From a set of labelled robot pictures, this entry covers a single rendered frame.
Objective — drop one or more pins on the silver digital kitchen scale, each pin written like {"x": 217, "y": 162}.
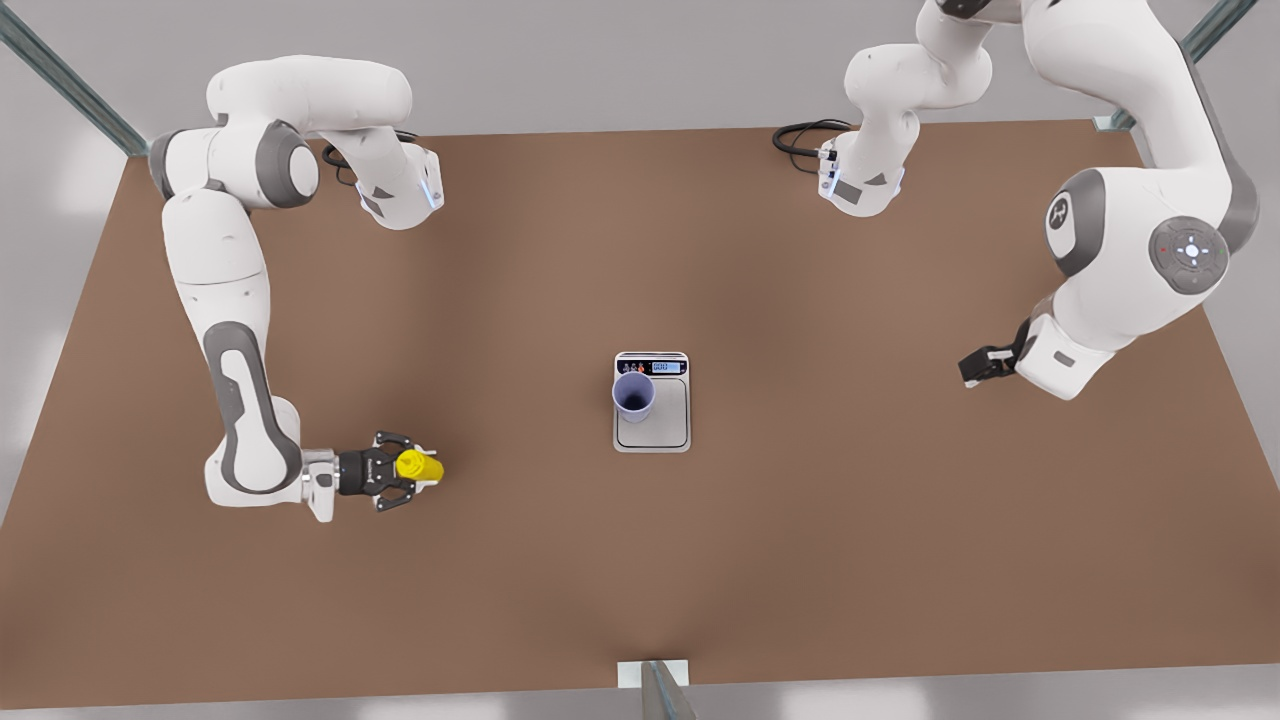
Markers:
{"x": 662, "y": 420}

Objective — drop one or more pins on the yellow sauce bottle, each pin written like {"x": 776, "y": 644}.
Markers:
{"x": 418, "y": 465}

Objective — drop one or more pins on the silver frame post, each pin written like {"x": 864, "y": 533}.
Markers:
{"x": 1190, "y": 55}
{"x": 660, "y": 690}
{"x": 70, "y": 80}

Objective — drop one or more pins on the lavender plastic cup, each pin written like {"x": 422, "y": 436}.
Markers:
{"x": 633, "y": 396}

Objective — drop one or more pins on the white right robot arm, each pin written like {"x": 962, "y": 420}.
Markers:
{"x": 225, "y": 290}

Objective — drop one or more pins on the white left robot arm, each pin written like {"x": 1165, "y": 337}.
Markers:
{"x": 1120, "y": 180}

